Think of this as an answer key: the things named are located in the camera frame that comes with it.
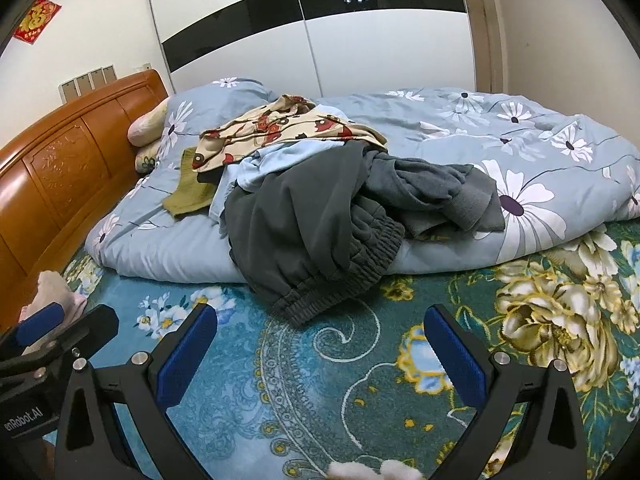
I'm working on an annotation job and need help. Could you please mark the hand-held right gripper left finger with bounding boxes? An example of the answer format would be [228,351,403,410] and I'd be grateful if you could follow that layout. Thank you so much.
[55,303,218,480]

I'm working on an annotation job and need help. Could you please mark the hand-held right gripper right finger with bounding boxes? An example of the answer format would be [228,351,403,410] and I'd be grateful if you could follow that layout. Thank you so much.
[423,304,587,480]

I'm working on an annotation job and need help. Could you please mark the white fluffy cloth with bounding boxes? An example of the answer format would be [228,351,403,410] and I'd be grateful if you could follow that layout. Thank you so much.
[327,461,426,480]

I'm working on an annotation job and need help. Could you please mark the red wall decoration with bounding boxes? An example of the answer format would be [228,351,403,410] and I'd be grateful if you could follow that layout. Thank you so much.
[12,0,62,44]

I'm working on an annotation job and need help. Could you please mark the cream car-print garment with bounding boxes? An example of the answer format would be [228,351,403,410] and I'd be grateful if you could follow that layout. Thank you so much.
[192,94,390,173]

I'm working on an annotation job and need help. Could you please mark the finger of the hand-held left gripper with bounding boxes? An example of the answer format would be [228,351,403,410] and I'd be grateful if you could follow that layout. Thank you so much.
[0,304,120,392]
[0,302,67,359]

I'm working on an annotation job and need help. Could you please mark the white and black wardrobe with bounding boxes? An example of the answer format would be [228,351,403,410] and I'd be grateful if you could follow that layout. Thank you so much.
[144,0,478,98]

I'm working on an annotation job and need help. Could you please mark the floral print pillow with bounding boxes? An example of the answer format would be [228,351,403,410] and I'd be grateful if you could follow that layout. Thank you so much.
[135,142,163,176]

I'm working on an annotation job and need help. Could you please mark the olive green garment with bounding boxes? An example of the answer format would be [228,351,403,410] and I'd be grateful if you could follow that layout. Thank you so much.
[161,146,217,220]

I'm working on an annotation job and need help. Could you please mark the dark grey pants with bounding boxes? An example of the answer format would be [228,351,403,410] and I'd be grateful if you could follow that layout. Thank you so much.
[224,140,406,328]

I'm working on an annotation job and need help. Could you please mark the wooden bed headboard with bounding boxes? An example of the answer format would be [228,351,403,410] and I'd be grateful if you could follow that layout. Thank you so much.
[0,69,171,321]

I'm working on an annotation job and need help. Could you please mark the light blue garment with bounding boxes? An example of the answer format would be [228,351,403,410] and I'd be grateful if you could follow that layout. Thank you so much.
[207,140,351,223]

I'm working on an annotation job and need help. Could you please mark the grey sweater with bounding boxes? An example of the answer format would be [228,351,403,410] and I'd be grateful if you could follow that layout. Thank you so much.
[362,152,506,241]

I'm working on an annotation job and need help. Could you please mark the teal floral bed sheet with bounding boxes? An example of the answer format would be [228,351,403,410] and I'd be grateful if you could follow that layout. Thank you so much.
[60,220,640,480]

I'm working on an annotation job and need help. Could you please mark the beige door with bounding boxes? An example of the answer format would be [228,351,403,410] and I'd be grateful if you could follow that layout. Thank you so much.
[455,0,511,93]

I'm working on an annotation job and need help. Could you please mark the blue floral quilt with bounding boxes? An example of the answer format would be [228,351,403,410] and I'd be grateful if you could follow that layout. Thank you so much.
[84,77,640,286]

